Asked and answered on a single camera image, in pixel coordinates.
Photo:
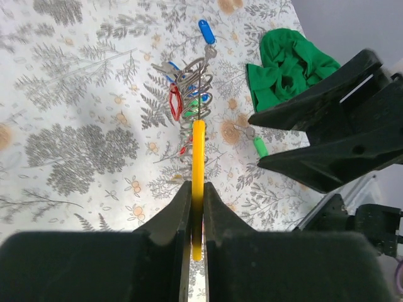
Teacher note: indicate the blue tag key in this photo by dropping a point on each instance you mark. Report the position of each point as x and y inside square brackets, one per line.
[209, 37]
[166, 69]

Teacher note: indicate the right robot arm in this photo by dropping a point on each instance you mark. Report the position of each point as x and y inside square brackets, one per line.
[379, 224]

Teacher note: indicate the green tag key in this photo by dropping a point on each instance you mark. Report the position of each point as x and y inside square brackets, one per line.
[257, 141]

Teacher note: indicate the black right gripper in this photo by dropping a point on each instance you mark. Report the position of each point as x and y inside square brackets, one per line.
[353, 120]

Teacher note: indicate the blue tag key lower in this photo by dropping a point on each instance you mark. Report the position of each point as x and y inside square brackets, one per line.
[166, 69]

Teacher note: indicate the spiral keyring with yellow handle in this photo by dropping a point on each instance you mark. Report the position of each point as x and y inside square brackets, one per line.
[189, 101]

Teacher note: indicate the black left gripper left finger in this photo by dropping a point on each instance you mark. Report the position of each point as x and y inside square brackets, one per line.
[150, 263]

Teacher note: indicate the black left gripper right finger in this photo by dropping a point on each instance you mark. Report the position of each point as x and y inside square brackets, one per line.
[243, 264]

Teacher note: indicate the blue tag key upper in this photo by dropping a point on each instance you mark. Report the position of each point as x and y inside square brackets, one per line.
[209, 37]

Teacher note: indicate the floral table mat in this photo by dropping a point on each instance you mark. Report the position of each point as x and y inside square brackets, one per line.
[88, 141]

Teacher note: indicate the green cloth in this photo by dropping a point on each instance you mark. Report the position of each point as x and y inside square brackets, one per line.
[290, 64]

